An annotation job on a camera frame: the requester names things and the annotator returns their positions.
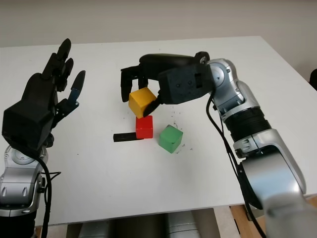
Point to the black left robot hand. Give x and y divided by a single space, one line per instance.
39 91

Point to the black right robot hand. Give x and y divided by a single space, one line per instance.
168 62

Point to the yellow wooden block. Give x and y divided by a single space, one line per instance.
141 101

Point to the red wooden block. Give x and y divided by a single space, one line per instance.
144 129

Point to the green wooden block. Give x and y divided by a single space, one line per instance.
169 140

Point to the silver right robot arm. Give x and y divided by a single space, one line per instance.
267 153

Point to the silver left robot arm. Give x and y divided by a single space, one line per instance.
15 178

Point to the black tape strip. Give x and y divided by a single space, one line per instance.
123 137

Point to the black object beside table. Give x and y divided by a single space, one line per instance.
313 80

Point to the white table leg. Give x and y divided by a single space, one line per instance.
224 223

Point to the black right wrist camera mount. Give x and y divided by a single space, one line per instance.
185 84

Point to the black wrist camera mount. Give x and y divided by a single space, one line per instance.
185 84
24 126

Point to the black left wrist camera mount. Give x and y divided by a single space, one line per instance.
24 126

